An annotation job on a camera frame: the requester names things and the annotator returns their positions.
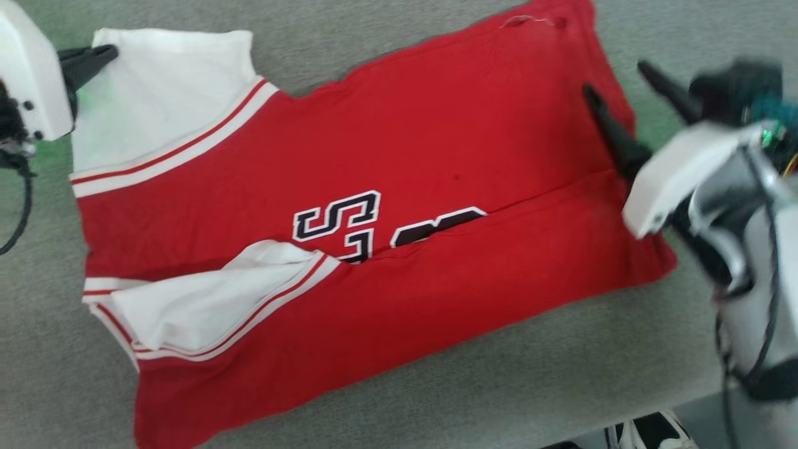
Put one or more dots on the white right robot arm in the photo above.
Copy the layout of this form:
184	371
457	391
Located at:
757	293

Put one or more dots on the grey fabric sofa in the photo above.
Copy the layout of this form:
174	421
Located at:
499	386

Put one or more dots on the red and white jersey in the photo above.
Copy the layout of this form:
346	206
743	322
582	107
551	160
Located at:
436	125

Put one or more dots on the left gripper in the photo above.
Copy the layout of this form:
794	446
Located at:
31	75

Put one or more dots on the teal right gripper plug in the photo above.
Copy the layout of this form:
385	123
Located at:
773	112

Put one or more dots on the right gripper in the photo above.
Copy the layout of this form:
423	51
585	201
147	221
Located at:
679	168

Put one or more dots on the black and white shoe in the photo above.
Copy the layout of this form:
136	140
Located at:
654	433

